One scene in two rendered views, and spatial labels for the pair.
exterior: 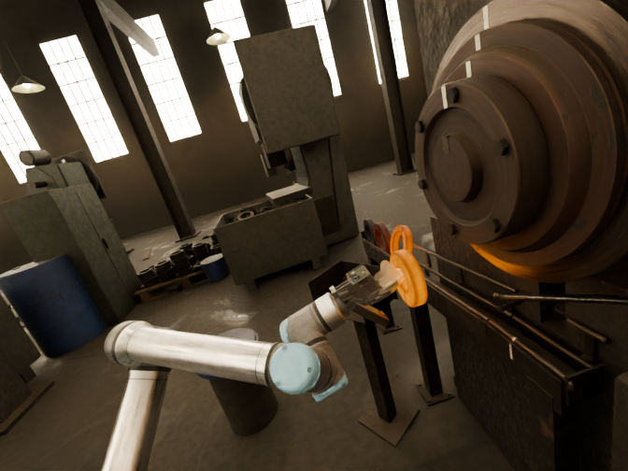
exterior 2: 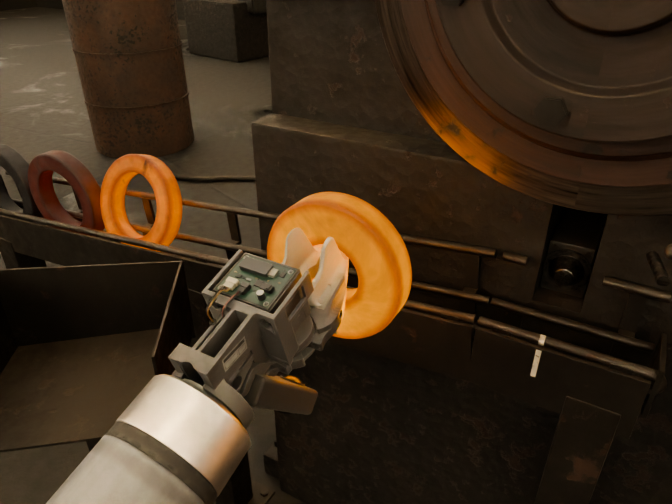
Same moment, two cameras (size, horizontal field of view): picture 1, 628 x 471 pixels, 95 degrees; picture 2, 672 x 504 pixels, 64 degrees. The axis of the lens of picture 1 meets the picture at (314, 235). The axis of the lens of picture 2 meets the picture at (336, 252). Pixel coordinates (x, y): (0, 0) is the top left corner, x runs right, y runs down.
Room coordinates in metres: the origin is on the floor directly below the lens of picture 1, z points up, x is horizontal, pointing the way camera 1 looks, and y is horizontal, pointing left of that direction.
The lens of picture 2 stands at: (0.44, 0.18, 1.12)
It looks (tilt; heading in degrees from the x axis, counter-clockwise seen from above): 30 degrees down; 303
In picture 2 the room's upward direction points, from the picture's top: straight up
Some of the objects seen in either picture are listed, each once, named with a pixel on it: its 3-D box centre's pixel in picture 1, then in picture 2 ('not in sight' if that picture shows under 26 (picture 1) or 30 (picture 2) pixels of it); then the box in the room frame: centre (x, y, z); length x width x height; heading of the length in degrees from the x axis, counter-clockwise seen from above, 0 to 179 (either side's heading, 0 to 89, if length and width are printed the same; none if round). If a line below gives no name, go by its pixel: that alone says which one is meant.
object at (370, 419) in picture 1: (367, 349); (120, 494); (1.02, -0.09, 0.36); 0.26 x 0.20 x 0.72; 39
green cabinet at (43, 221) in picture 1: (86, 256); not in sight; (3.24, 2.52, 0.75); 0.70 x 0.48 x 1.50; 4
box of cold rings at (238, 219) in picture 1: (272, 235); not in sight; (3.21, 0.46, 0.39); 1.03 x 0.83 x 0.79; 98
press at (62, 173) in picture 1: (77, 206); not in sight; (6.80, 4.94, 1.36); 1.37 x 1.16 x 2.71; 84
